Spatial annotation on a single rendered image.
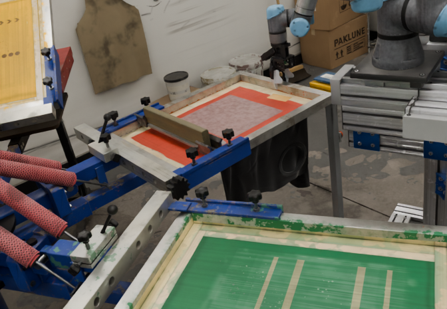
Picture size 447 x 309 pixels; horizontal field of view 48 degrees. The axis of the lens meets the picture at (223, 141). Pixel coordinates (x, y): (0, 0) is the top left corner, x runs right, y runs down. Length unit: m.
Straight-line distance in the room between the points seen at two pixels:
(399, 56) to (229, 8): 3.22
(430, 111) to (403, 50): 0.20
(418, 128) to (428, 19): 0.30
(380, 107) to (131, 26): 2.72
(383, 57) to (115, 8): 2.70
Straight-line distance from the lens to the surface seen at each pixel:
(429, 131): 1.50
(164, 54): 4.28
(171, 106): 2.24
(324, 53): 5.13
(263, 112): 2.09
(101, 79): 3.96
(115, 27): 3.96
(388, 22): 1.55
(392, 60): 1.57
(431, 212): 2.11
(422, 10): 1.47
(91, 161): 1.81
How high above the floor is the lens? 1.83
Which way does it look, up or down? 27 degrees down
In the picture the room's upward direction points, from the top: 10 degrees counter-clockwise
